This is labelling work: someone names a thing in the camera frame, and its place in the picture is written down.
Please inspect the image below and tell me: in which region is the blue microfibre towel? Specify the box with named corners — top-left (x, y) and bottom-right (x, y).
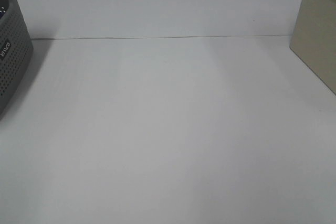
top-left (0, 6), bottom-right (6, 19)

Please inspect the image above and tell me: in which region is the beige storage box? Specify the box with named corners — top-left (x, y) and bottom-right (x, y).
top-left (289, 0), bottom-right (335, 93)

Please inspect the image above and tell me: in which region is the grey perforated plastic basket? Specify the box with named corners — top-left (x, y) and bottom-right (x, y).
top-left (1, 0), bottom-right (34, 113)

